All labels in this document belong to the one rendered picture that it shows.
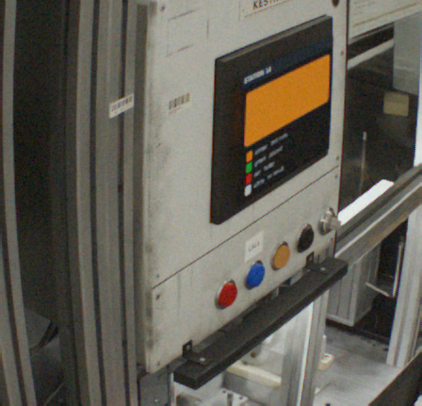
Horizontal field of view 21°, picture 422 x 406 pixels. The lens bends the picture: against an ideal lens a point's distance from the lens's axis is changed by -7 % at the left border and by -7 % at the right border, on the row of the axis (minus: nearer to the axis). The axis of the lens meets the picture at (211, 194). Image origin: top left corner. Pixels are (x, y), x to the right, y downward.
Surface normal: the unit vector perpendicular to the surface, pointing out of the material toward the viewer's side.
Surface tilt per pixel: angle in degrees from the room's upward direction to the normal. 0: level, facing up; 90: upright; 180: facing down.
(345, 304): 90
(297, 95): 90
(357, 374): 0
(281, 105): 90
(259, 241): 90
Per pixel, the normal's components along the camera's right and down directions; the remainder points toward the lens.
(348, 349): 0.03, -0.90
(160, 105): 0.82, 0.28
